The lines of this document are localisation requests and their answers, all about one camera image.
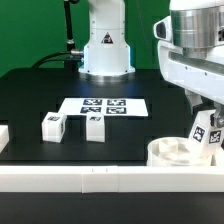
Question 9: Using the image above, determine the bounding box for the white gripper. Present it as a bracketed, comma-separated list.
[157, 41, 224, 128]

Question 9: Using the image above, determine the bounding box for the white round stool seat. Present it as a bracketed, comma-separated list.
[147, 137, 212, 167]

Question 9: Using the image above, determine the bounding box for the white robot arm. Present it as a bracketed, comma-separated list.
[79, 0, 224, 128]

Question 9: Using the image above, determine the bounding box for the white marker sheet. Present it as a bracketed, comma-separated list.
[59, 98, 148, 117]

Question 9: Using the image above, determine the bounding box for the white U-shaped fence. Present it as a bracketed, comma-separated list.
[0, 124, 224, 194]

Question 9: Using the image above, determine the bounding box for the black cable bundle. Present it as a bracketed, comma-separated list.
[32, 49, 86, 70]

